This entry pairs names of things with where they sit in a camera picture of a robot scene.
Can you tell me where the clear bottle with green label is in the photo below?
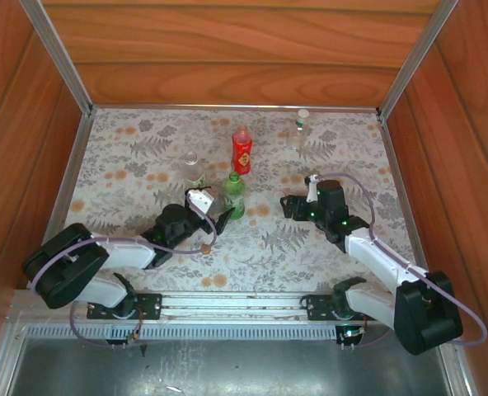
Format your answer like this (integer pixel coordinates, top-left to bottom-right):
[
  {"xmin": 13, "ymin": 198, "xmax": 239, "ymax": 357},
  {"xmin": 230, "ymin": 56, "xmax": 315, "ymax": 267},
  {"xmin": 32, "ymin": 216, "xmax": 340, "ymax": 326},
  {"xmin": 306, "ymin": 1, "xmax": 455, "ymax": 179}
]
[{"xmin": 182, "ymin": 151, "xmax": 209, "ymax": 191}]

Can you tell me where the green plastic bottle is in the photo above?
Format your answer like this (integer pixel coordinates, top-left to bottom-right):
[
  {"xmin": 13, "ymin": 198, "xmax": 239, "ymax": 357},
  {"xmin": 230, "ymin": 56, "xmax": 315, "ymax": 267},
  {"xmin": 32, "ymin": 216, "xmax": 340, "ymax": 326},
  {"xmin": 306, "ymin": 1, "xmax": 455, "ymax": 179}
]
[{"xmin": 221, "ymin": 171, "xmax": 247, "ymax": 222}]

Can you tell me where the red plastic bottle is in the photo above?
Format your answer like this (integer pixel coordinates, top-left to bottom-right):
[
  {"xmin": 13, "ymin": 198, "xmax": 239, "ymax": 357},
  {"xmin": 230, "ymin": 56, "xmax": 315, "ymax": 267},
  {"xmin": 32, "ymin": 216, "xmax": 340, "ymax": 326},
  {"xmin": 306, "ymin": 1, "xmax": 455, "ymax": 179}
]
[{"xmin": 231, "ymin": 125, "xmax": 254, "ymax": 177}]

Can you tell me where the small clear bottle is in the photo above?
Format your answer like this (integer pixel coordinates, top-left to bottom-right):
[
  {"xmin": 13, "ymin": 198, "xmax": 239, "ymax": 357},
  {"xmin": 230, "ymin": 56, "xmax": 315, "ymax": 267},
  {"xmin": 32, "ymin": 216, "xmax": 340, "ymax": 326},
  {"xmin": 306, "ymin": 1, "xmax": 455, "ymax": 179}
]
[{"xmin": 287, "ymin": 107, "xmax": 311, "ymax": 148}]

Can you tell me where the floral tablecloth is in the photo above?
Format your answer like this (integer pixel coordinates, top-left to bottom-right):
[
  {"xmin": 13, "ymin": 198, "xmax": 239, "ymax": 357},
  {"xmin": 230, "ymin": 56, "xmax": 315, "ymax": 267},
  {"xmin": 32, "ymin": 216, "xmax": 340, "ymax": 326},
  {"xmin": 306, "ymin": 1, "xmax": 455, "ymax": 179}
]
[{"xmin": 45, "ymin": 107, "xmax": 418, "ymax": 292}]

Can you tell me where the grey metal sheet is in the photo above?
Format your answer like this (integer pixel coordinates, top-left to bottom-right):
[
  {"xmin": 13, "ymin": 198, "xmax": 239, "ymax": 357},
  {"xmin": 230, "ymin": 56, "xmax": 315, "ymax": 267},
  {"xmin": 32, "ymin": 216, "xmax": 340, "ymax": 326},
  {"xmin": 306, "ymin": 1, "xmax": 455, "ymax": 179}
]
[{"xmin": 8, "ymin": 337, "xmax": 451, "ymax": 396}]

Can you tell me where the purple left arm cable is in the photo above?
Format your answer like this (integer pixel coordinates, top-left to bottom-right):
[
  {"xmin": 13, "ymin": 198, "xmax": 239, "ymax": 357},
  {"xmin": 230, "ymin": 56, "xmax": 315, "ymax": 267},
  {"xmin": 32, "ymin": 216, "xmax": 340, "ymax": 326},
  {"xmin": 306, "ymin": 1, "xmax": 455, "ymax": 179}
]
[{"xmin": 29, "ymin": 197, "xmax": 219, "ymax": 351}]

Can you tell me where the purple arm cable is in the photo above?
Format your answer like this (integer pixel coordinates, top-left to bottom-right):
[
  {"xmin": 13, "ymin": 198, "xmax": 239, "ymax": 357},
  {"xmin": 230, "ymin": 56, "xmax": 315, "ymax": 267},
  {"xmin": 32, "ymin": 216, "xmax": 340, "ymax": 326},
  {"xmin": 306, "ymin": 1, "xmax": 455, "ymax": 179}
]
[
  {"xmin": 29, "ymin": 197, "xmax": 219, "ymax": 351},
  {"xmin": 312, "ymin": 172, "xmax": 488, "ymax": 351}
]

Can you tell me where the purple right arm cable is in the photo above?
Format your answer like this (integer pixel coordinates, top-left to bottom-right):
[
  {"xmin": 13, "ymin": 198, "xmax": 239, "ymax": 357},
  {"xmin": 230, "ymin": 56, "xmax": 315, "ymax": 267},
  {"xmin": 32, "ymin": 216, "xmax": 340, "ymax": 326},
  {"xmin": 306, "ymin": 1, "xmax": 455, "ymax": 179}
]
[{"xmin": 312, "ymin": 172, "xmax": 488, "ymax": 351}]

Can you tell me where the aluminium frame rail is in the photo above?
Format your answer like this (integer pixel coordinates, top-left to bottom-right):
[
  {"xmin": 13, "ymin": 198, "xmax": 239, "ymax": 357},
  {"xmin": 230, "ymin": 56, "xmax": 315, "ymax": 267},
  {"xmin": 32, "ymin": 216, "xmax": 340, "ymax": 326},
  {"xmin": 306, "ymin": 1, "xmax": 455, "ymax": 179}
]
[
  {"xmin": 26, "ymin": 111, "xmax": 95, "ymax": 290},
  {"xmin": 90, "ymin": 103, "xmax": 382, "ymax": 115},
  {"xmin": 376, "ymin": 107, "xmax": 434, "ymax": 290}
]

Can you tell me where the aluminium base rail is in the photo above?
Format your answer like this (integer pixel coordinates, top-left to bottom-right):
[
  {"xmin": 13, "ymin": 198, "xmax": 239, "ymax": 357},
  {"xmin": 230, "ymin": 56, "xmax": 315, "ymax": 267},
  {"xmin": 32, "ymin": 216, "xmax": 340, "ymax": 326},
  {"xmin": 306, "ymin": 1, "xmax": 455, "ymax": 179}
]
[{"xmin": 4, "ymin": 288, "xmax": 453, "ymax": 327}]

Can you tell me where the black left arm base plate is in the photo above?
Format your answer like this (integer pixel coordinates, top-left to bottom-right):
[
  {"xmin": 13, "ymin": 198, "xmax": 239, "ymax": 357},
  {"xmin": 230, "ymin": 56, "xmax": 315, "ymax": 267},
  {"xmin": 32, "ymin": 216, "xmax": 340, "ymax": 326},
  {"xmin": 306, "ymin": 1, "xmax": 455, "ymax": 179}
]
[{"xmin": 86, "ymin": 292, "xmax": 163, "ymax": 321}]

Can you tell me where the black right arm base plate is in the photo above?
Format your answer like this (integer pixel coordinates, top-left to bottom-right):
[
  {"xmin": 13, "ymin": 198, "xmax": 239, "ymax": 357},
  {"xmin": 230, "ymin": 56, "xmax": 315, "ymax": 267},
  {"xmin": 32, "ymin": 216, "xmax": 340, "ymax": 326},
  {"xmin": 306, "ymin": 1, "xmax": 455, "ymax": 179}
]
[{"xmin": 305, "ymin": 293, "xmax": 380, "ymax": 322}]

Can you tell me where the grey slotted cable duct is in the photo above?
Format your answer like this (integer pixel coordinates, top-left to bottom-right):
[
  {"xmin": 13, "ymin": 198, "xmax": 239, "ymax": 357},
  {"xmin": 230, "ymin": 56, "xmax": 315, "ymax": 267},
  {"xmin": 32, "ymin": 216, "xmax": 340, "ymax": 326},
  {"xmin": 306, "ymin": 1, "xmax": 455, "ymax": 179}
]
[{"xmin": 23, "ymin": 323, "xmax": 439, "ymax": 342}]

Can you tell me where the aluminium frame post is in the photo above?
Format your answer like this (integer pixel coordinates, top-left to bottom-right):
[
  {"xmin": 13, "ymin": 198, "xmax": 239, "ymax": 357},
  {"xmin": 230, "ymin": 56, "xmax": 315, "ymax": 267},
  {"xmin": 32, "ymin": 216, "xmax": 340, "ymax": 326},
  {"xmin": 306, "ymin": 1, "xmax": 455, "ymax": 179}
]
[
  {"xmin": 19, "ymin": 0, "xmax": 96, "ymax": 119},
  {"xmin": 375, "ymin": 0, "xmax": 460, "ymax": 119}
]

